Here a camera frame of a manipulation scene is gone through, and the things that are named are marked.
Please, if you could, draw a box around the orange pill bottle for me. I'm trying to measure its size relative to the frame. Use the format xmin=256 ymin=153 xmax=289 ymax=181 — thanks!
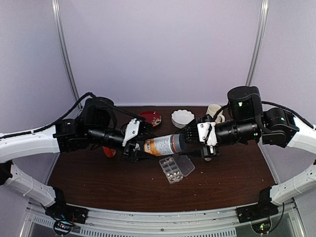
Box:
xmin=103 ymin=147 xmax=116 ymax=158

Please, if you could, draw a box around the clear plastic pill organizer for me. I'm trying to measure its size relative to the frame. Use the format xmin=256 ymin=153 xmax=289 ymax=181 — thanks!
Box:
xmin=159 ymin=154 xmax=195 ymax=184

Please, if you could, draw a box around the grey lid supplement bottle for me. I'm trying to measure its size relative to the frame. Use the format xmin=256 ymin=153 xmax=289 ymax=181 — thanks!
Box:
xmin=144 ymin=133 xmax=186 ymax=157

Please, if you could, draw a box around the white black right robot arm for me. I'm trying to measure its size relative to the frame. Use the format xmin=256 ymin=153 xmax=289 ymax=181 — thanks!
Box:
xmin=180 ymin=86 xmax=316 ymax=158

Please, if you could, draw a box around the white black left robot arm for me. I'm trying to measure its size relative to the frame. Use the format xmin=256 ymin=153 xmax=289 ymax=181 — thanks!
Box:
xmin=0 ymin=92 xmax=154 ymax=219

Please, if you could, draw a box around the white scalloped bowl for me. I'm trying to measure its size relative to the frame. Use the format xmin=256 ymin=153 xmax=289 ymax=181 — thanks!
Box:
xmin=171 ymin=110 xmax=195 ymax=128

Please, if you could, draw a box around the red floral plate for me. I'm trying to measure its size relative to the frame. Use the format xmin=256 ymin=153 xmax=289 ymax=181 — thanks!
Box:
xmin=139 ymin=111 xmax=162 ymax=127

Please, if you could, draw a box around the cream ribbed ceramic mug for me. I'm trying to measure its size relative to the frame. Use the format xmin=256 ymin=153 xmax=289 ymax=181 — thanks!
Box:
xmin=206 ymin=104 xmax=226 ymax=123

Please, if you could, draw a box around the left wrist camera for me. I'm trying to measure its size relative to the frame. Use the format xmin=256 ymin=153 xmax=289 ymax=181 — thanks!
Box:
xmin=122 ymin=118 xmax=153 ymax=147

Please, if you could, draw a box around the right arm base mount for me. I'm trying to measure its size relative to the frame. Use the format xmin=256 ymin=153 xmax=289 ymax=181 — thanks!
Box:
xmin=236 ymin=203 xmax=278 ymax=235

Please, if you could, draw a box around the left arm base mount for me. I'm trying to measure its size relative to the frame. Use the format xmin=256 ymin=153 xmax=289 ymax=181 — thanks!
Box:
xmin=42 ymin=203 xmax=88 ymax=236

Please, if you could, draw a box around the front aluminium rail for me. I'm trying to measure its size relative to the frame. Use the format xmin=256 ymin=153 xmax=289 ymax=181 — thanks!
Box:
xmin=24 ymin=199 xmax=299 ymax=237

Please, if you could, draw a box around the right aluminium frame post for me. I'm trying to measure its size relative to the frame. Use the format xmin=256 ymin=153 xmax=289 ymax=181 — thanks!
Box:
xmin=245 ymin=0 xmax=269 ymax=86

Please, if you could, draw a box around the aluminium frame post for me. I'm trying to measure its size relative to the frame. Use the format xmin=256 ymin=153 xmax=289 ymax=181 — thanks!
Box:
xmin=245 ymin=0 xmax=269 ymax=86
xmin=51 ymin=0 xmax=79 ymax=101

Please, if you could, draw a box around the left aluminium frame post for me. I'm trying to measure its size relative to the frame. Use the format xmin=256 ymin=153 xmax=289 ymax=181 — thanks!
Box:
xmin=51 ymin=0 xmax=79 ymax=101

